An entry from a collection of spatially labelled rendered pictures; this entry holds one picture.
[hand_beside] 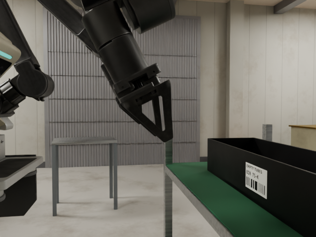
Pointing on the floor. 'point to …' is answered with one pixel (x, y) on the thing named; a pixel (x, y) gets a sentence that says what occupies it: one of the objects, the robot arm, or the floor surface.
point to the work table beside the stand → (81, 144)
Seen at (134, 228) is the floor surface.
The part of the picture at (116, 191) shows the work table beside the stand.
